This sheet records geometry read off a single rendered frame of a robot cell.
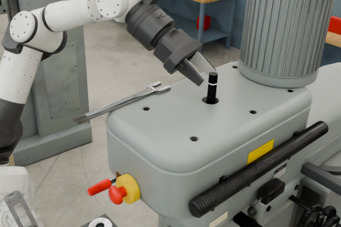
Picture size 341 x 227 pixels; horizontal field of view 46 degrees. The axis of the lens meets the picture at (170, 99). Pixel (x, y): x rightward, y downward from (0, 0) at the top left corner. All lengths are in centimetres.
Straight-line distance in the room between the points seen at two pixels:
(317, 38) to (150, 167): 49
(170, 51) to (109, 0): 17
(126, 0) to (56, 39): 26
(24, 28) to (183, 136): 49
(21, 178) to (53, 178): 260
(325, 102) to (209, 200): 61
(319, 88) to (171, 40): 62
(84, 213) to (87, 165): 60
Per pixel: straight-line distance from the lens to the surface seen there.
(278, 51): 96
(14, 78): 107
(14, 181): 110
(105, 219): 167
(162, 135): 77
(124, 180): 83
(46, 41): 106
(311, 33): 97
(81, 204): 341
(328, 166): 135
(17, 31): 105
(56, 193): 355
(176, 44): 87
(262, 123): 86
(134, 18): 89
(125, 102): 87
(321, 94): 131
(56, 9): 102
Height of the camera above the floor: 232
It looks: 29 degrees down
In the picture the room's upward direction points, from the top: 2 degrees clockwise
